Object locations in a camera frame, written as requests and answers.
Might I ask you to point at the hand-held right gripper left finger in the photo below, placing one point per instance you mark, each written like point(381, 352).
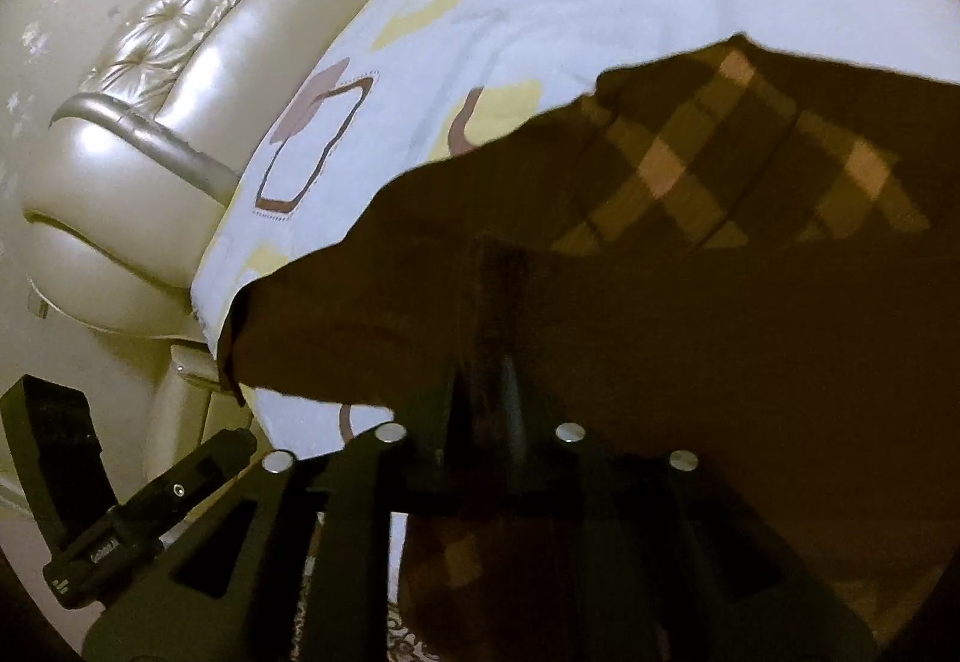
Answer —
point(469, 422)

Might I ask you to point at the patterned floor rug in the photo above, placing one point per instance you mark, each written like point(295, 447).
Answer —
point(420, 639)

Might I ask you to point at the brown checked garment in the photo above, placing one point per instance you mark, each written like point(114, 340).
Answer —
point(675, 332)

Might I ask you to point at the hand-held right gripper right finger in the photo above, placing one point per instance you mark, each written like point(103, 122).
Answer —
point(514, 422)

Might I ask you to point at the cream bed frame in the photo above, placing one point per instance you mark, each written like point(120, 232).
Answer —
point(187, 422)

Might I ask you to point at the cream tufted leather headboard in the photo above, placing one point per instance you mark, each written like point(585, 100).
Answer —
point(150, 197)

